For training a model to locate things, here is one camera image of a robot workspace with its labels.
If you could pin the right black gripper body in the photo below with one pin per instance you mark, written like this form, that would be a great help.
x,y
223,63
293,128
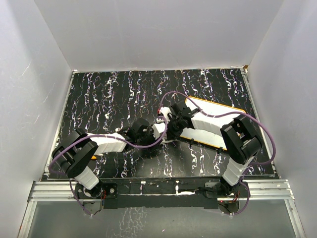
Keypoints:
x,y
175,127

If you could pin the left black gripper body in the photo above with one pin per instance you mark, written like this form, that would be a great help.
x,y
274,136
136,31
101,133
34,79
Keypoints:
x,y
147,138

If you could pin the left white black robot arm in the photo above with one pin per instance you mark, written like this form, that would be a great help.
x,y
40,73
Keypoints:
x,y
76,151

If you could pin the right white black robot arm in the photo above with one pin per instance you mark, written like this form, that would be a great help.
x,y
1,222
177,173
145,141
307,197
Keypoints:
x,y
241,139

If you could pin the orange framed whiteboard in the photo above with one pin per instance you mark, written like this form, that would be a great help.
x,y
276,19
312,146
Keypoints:
x,y
207,130

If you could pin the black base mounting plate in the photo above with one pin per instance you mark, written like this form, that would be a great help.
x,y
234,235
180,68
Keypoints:
x,y
202,192

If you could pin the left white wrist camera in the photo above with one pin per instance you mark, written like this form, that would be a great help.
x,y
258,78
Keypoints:
x,y
158,127

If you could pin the aluminium frame rail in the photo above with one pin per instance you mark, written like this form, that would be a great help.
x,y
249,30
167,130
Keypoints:
x,y
267,189

